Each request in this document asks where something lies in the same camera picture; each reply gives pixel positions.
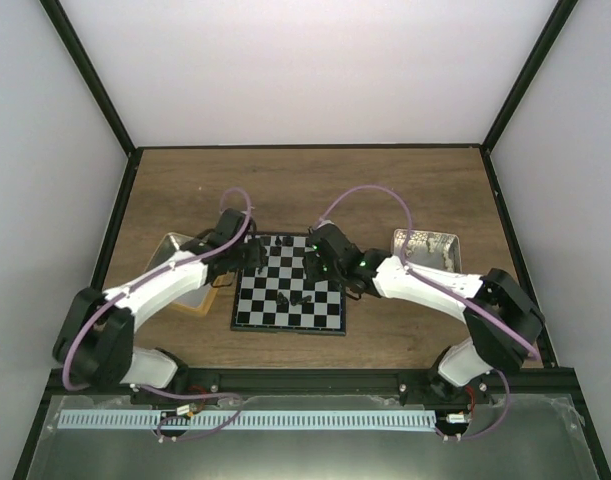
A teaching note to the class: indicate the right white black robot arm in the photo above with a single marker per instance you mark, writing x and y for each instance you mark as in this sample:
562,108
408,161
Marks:
502,321

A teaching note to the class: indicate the yellow tin box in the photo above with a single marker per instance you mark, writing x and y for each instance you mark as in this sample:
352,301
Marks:
196,302

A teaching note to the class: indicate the black and silver chessboard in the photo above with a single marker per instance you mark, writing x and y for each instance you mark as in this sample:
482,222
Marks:
255,307

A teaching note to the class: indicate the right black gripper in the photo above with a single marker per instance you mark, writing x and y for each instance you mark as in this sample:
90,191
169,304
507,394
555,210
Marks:
313,271

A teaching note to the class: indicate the black frame post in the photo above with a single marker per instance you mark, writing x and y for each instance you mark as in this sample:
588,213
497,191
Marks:
77,52
550,32

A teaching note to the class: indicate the black frame post right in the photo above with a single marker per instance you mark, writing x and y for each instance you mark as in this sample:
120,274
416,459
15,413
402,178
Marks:
550,32

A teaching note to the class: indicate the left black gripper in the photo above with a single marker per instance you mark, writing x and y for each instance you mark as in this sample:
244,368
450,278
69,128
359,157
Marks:
257,258

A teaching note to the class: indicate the pink tin box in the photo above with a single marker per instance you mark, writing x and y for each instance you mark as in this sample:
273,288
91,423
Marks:
430,249

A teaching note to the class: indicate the pile of black chess pieces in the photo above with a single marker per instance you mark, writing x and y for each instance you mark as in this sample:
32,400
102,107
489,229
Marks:
293,299

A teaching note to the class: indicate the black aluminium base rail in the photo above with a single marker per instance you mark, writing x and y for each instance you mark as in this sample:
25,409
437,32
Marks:
418,386

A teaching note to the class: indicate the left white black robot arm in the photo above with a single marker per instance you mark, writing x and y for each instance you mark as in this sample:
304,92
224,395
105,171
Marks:
96,343

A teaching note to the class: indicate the light blue cable duct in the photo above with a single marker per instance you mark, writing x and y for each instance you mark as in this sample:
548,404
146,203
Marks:
406,420

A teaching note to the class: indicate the black frame post left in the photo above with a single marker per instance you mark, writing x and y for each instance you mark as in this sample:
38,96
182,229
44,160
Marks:
77,52

